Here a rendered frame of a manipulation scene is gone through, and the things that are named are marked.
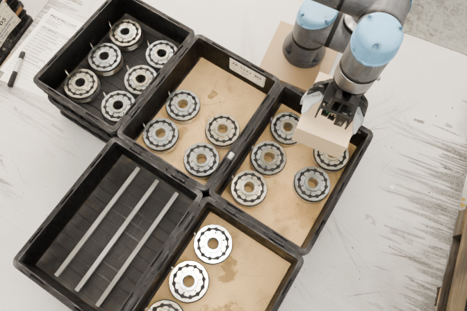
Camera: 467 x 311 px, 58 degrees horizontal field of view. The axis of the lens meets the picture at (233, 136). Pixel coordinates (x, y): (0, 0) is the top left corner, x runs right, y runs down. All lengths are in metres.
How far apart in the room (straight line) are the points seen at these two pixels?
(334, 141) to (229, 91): 0.47
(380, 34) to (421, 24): 2.05
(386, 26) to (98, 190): 0.88
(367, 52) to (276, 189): 0.62
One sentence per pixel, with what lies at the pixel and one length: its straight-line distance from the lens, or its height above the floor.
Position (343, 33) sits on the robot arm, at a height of 0.94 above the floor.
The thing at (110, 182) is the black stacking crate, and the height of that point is 0.83.
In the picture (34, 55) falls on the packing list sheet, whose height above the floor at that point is 0.70.
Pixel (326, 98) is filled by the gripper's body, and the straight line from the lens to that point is 0.87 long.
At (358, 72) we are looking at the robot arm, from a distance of 0.75.
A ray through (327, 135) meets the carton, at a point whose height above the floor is 1.13.
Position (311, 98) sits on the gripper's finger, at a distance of 0.96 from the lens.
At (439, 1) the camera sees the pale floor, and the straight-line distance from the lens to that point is 2.91.
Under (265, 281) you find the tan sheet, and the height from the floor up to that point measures 0.83.
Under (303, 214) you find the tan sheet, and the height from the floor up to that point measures 0.83.
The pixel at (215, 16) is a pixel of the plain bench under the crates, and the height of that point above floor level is 0.70.
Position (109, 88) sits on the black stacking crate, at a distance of 1.37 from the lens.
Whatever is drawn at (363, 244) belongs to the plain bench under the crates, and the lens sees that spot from 1.38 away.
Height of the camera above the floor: 2.00
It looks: 68 degrees down
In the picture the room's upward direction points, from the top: 5 degrees clockwise
